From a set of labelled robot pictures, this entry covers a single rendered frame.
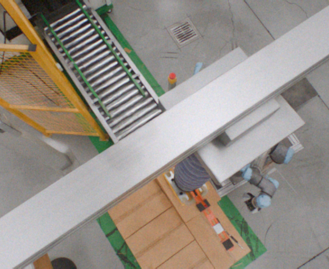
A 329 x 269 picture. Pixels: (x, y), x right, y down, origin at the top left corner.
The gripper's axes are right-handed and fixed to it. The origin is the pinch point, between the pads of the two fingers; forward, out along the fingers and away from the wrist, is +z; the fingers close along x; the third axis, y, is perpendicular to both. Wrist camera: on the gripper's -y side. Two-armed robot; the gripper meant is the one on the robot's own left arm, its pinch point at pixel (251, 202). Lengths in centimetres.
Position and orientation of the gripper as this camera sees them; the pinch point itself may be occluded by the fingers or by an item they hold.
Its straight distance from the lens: 221.4
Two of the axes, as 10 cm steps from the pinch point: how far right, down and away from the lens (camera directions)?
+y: -8.7, 4.8, -1.2
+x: 5.0, 8.4, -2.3
